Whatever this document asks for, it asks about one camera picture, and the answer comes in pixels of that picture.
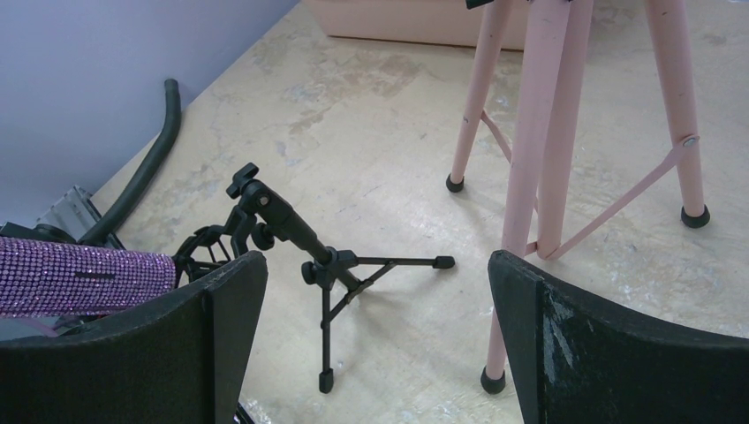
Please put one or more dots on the pink plastic storage box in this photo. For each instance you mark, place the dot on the pink plastic storage box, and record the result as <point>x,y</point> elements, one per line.
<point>427,22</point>

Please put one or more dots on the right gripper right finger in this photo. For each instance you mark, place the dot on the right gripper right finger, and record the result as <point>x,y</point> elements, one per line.
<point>577,357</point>

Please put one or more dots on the black microphone tripod stand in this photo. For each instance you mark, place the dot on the black microphone tripod stand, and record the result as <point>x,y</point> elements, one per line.
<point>265,217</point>

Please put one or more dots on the pink music stand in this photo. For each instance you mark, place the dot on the pink music stand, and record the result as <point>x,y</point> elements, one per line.
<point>540,156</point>

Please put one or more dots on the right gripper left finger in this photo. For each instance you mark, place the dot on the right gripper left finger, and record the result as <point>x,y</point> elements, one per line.
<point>179,358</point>

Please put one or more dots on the purple glitter microphone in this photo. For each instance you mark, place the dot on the purple glitter microphone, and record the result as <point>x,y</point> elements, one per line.
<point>40,278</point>

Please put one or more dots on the aluminium table frame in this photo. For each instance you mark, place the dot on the aluminium table frame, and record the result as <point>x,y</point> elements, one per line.
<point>69,218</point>

